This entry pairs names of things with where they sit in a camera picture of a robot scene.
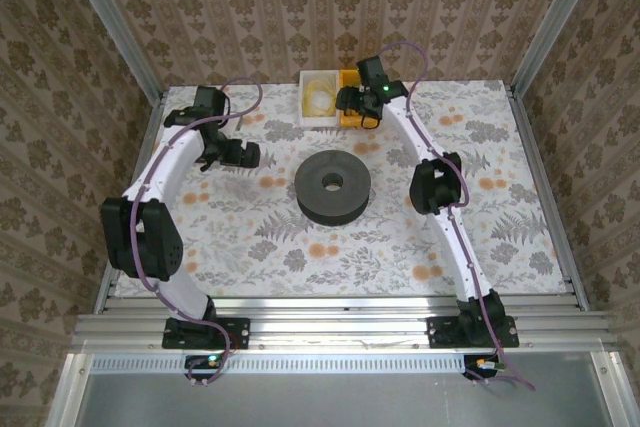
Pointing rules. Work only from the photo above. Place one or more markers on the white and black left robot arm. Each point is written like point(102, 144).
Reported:
point(170, 162)

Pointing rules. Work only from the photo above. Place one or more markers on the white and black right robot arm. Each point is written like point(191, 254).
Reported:
point(415, 132)

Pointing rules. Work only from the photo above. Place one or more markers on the orange plastic bin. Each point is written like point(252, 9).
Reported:
point(348, 78)

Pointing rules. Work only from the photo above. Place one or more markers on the white plastic bin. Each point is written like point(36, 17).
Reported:
point(320, 119)

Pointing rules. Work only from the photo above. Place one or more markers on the small controller board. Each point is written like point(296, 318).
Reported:
point(482, 364)
point(212, 361)

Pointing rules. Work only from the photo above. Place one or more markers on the aluminium corner post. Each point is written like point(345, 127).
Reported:
point(553, 12)
point(114, 22)

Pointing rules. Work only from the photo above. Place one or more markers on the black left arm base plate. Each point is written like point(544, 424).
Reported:
point(240, 333)

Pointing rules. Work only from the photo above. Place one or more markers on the aluminium rail frame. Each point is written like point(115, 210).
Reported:
point(340, 327)

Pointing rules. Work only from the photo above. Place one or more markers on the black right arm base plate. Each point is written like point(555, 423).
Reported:
point(437, 332)

